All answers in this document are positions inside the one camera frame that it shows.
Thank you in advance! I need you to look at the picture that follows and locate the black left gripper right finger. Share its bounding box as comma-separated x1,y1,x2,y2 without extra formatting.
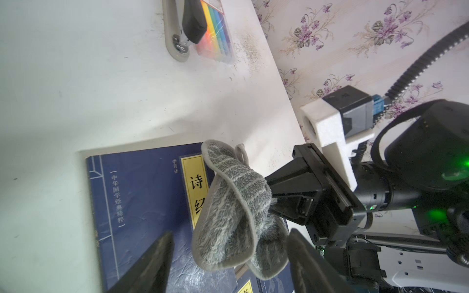
287,229,354,293

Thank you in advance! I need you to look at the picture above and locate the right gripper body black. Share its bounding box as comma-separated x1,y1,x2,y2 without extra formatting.
293,144,366,245

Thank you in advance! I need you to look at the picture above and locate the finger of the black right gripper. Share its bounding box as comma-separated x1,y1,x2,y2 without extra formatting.
269,195,315,225
266,157,321,196

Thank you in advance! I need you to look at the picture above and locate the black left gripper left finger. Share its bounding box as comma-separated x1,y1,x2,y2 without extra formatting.
108,231,175,293

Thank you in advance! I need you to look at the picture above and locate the grey striped cleaning cloth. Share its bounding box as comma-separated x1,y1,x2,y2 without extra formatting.
191,140,289,280

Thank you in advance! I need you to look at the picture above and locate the blue book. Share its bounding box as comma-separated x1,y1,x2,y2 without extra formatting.
233,266,294,293
87,143,241,293

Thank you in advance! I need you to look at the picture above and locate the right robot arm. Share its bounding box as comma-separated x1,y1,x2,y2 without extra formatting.
267,100,469,286

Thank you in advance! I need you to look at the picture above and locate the clear box of highlighters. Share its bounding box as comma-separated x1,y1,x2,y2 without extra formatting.
195,0,234,63

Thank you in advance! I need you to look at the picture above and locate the grey black stapler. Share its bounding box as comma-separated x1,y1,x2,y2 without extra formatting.
162,0,208,62

